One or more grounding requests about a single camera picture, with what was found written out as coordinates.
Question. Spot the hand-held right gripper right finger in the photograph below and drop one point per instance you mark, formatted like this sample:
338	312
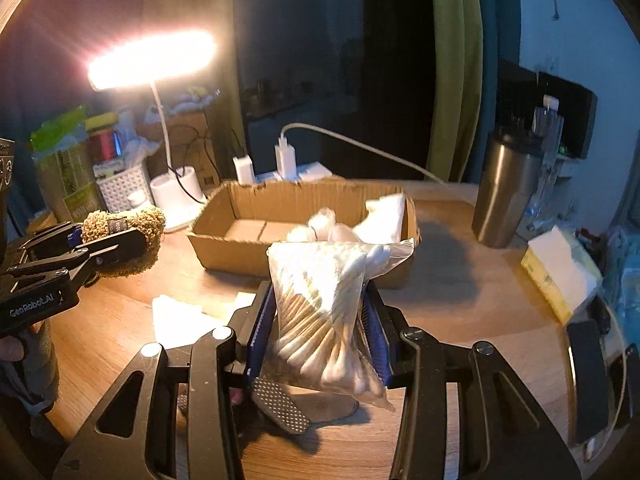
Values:
374	332

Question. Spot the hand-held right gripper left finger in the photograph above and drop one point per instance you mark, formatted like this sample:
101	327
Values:
262	322

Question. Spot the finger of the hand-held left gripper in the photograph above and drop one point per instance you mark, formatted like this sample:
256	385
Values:
50	240
110	249

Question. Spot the brown fuzzy cloth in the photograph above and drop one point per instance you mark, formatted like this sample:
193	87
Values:
147	225

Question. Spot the clear bag of cotton swabs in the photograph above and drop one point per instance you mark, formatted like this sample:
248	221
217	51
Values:
320	310

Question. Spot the brown cardboard box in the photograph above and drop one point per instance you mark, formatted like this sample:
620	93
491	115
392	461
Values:
225	250

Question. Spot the person's left forearm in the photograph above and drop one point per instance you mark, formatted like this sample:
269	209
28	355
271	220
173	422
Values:
42	375

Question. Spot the person's left hand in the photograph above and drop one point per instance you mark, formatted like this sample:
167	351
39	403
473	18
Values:
9	349

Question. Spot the small white bottle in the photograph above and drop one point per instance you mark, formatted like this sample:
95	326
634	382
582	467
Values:
137	201

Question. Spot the white perforated basket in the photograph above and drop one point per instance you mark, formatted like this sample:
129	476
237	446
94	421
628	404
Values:
122	187

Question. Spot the green snack package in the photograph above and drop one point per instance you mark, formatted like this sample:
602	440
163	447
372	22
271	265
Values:
62	160

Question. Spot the flat white tissue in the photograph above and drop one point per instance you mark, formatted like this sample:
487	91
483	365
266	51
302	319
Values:
180	317

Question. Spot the white desk lamp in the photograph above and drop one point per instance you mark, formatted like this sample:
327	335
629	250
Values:
177	195

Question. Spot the crumpled white tissue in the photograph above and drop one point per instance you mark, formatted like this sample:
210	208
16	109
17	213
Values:
140	147

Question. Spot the red jar with yellow lid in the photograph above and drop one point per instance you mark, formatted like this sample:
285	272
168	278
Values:
101	137

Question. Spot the white cotton balls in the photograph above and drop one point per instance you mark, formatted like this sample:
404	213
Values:
320	225

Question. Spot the white folded cloth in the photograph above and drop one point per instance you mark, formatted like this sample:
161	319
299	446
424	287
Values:
385	215

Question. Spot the small white charger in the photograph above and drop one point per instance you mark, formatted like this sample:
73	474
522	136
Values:
244	170

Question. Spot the white power strip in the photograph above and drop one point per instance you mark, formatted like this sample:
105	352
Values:
315	171

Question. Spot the tall white charger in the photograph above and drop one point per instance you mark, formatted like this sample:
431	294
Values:
286	160

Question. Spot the yellow tissue pack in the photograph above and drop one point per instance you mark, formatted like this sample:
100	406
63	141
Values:
555	270

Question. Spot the stainless steel tumbler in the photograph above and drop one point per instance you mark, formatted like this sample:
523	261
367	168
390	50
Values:
505	185

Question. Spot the black phone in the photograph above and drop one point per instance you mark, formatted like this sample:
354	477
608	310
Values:
592	380

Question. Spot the clear plastic water bottle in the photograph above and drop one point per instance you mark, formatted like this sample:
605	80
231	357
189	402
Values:
549	120

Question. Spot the black computer monitor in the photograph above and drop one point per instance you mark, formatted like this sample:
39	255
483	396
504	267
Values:
575	110
515	95

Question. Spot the dark glass window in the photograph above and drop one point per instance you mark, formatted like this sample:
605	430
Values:
325	50

